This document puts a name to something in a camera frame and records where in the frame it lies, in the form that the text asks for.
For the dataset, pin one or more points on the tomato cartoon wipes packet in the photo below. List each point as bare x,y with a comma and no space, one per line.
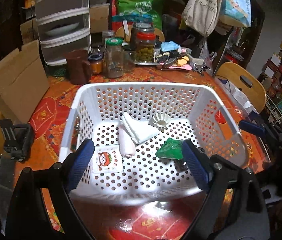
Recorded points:
107,159

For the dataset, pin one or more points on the red lid pickle jar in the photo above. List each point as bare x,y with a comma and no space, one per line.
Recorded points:
145,45

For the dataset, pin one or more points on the white pink towel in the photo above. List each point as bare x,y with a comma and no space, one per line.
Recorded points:
126,144

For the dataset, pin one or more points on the brown cardboard box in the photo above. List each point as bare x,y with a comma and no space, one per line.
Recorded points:
23,83

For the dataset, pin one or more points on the blue illustrated paper bag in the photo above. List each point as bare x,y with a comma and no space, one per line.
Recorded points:
236,13

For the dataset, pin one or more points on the green shopping bag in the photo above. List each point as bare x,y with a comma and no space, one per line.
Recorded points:
150,9

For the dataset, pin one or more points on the black phone stand clamp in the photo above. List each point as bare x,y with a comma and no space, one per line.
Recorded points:
18,138

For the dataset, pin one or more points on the orange small jar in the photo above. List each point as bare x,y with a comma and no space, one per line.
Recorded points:
96,63

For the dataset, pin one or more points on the grey stacked drawer unit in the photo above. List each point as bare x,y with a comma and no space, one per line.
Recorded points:
63,26

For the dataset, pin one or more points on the beige canvas tote bag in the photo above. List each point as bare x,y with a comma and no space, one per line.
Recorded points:
202,15

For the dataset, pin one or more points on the green lid glass jar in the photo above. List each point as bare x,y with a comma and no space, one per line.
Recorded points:
114,57

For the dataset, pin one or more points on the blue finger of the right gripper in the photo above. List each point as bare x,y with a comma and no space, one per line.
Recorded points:
252,128

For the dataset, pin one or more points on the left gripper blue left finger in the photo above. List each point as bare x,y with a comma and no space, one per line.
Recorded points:
79,161

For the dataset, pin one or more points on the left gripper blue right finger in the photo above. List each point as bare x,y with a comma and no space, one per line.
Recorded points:
198,164

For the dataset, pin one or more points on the green foil packet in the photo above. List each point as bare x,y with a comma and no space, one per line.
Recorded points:
171,149

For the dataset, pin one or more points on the dark grey sock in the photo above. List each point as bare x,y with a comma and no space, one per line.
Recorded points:
182,165

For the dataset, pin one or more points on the brown plastic jug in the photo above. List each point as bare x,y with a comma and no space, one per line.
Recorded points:
80,72

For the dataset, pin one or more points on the white perforated plastic basket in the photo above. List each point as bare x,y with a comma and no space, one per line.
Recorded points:
196,113

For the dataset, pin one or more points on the right wooden chair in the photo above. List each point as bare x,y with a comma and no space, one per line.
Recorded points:
244,81

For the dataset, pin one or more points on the white ribbed round ornament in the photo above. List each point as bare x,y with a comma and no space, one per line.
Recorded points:
160,120

